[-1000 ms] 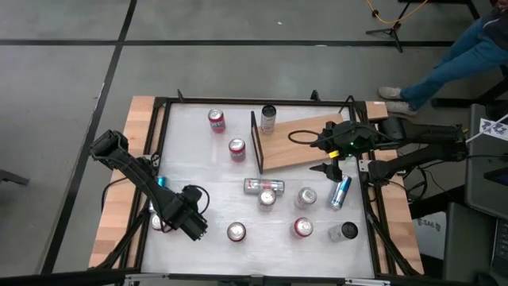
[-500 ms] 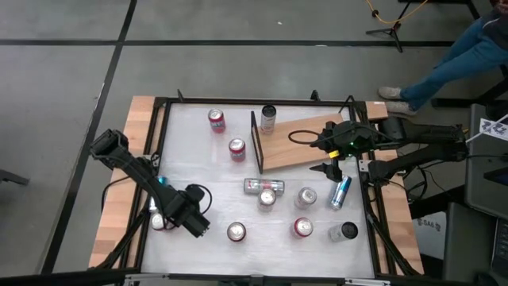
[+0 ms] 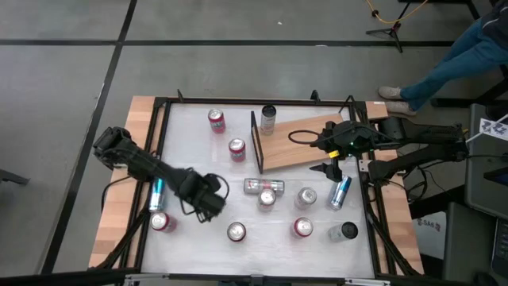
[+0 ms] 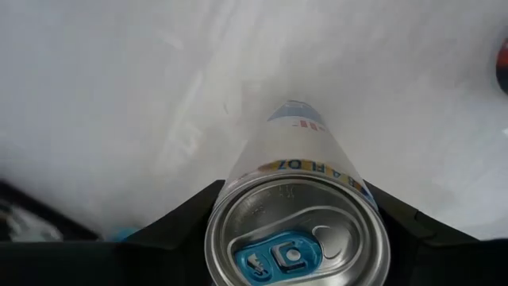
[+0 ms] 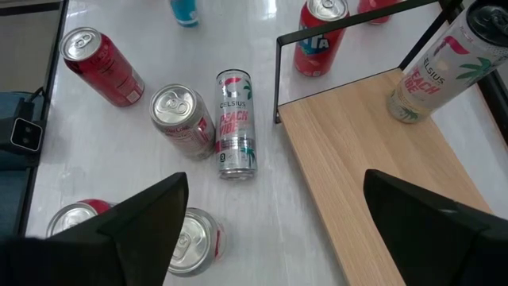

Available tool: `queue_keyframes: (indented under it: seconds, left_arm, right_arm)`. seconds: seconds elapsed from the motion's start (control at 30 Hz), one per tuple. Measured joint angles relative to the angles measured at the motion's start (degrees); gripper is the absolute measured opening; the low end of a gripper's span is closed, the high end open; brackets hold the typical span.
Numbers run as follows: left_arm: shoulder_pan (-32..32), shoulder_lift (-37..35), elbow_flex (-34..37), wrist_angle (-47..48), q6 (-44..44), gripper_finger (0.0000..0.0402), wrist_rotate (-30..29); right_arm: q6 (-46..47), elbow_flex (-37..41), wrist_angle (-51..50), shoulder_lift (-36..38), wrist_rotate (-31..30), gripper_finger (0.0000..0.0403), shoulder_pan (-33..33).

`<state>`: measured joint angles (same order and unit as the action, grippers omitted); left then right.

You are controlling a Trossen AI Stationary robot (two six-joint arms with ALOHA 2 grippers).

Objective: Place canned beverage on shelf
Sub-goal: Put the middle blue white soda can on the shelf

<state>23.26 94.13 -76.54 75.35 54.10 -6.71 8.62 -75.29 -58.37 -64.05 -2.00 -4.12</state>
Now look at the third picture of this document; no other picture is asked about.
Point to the blue silver Red Bull can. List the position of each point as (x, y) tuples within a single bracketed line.
[(339, 192), (157, 194)]

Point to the wooden shelf with black frame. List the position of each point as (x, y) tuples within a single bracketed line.
[(285, 147)]

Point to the white printed paper tag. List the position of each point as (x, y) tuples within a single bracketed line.
[(492, 128)]

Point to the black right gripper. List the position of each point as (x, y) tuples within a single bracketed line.
[(343, 139)]

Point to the black stand foot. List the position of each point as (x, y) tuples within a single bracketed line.
[(12, 177)]

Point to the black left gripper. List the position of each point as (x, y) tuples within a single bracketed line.
[(206, 194)]

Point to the Celsius can with black lid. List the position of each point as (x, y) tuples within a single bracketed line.
[(258, 186), (341, 232), (268, 121)]

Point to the black tripod stand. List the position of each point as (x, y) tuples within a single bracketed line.
[(392, 29)]

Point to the grey metal cabinet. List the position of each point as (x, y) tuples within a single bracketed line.
[(468, 246), (482, 178)]

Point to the white labelled cardboard box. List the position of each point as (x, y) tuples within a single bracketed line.
[(430, 238)]

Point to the person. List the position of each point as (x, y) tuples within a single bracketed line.
[(456, 63)]

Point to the red soda can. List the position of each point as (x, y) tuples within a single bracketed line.
[(159, 221)]

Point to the silver Diet Coke can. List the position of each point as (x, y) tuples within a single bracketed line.
[(266, 198), (306, 196)]

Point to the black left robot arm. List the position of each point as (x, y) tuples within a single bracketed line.
[(135, 159)]

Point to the Star Wars Coke Zero can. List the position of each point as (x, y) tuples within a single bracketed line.
[(236, 231)]

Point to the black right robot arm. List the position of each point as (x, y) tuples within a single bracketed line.
[(416, 133)]

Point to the red Fanta can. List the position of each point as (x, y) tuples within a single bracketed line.
[(303, 227), (216, 121), (237, 150)]

